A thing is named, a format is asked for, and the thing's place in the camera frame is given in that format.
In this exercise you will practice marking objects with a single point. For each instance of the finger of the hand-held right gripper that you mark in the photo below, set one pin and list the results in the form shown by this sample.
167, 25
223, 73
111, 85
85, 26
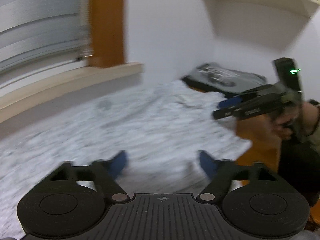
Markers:
232, 102
250, 110

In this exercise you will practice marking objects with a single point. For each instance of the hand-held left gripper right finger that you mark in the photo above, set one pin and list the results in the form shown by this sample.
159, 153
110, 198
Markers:
206, 163

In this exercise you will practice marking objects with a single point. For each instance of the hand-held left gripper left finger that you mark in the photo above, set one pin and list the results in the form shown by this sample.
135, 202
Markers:
117, 163

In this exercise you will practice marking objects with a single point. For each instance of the white patterned shirt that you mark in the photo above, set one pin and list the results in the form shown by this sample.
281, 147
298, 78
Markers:
112, 125

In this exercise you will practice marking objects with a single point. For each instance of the person's right forearm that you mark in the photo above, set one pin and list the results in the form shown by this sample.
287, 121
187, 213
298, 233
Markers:
311, 120

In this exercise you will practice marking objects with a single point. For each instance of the person's right hand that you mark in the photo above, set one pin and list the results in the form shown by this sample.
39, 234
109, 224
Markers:
282, 122

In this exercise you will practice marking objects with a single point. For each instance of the grey printed sweatshirt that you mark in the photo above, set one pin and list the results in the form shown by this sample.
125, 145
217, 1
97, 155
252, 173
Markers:
225, 73

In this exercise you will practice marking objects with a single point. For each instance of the black wrist watch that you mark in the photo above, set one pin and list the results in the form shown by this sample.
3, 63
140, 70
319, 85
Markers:
314, 102

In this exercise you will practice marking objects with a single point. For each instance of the person's dark clothing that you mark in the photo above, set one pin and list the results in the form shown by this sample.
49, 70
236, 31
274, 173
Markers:
300, 170

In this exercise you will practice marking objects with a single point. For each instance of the grey window blind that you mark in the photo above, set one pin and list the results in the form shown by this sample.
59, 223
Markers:
42, 22

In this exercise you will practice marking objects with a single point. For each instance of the white wall shelf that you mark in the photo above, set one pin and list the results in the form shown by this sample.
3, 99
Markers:
262, 12

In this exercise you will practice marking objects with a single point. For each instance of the wooden window frame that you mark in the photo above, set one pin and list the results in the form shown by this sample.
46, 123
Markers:
107, 22

